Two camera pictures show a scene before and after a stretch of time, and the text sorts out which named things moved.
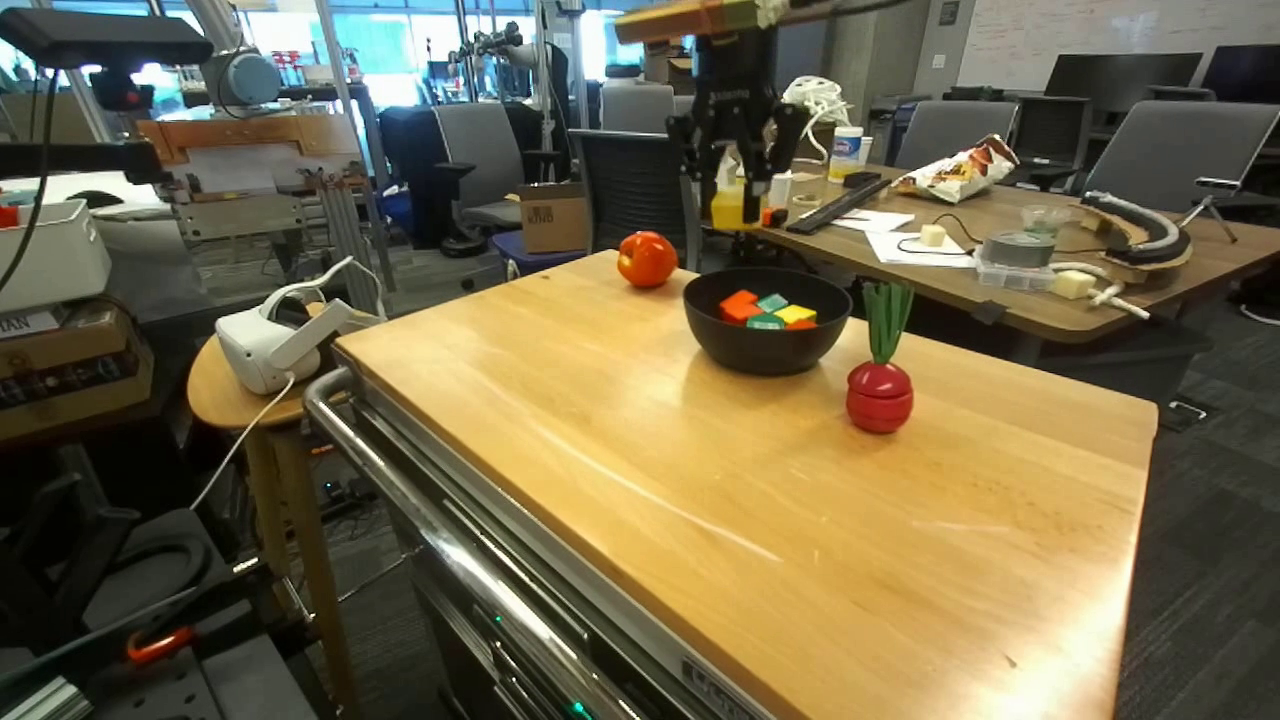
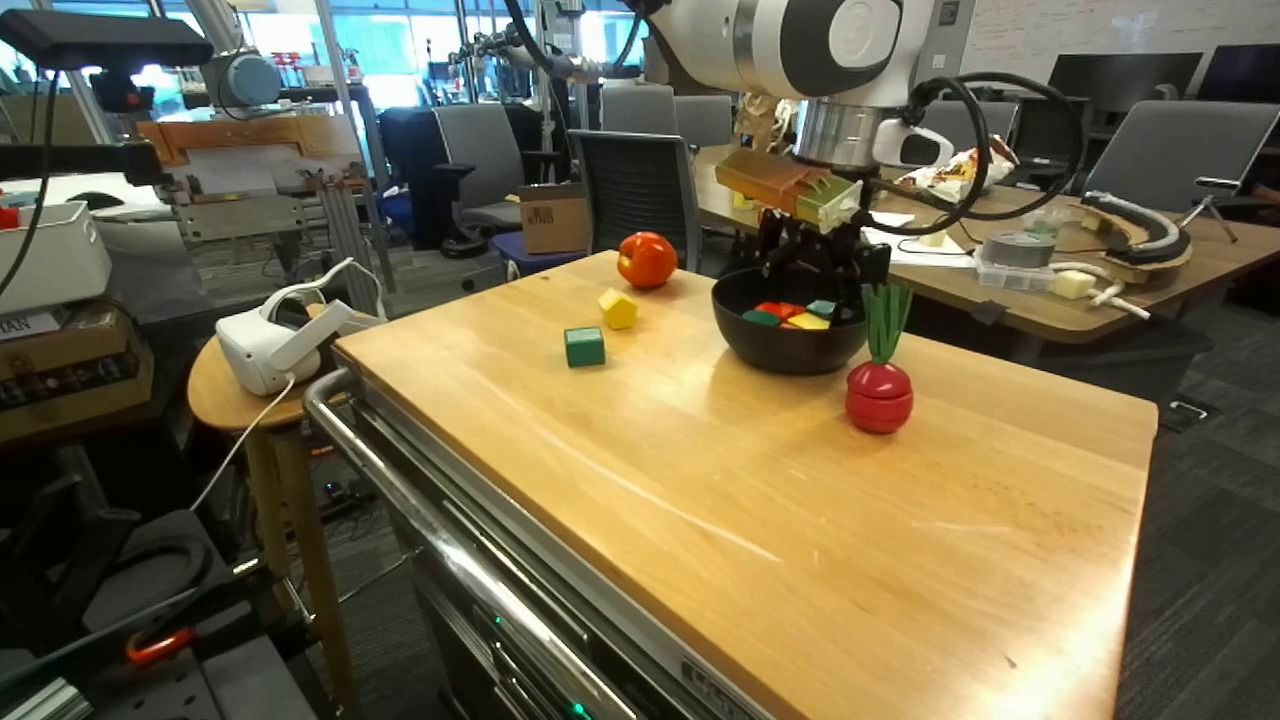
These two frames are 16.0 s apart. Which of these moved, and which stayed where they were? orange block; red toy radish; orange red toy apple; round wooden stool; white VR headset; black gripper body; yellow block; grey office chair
Moved: black gripper body; orange block; yellow block
Stayed: round wooden stool; white VR headset; grey office chair; orange red toy apple; red toy radish
